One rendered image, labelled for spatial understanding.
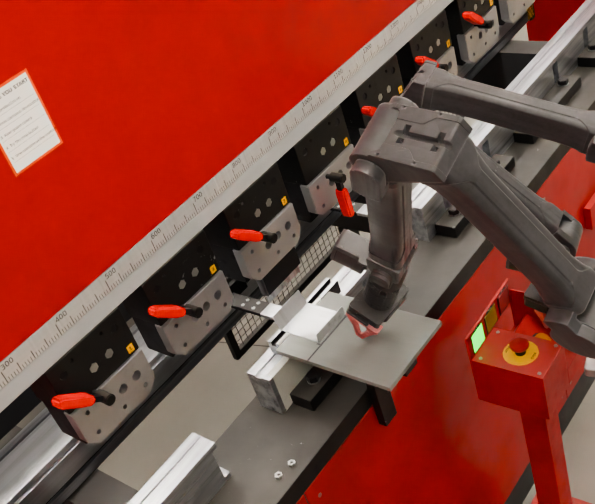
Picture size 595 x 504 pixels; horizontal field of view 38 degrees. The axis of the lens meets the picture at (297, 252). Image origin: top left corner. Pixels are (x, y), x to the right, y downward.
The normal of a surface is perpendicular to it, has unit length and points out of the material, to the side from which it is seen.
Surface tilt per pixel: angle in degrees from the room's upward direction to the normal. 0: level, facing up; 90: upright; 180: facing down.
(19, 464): 0
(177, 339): 90
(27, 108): 90
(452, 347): 90
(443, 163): 76
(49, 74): 90
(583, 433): 0
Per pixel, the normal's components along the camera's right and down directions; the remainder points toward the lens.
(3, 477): -0.28, -0.78
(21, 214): 0.76, 0.18
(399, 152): -0.40, -0.48
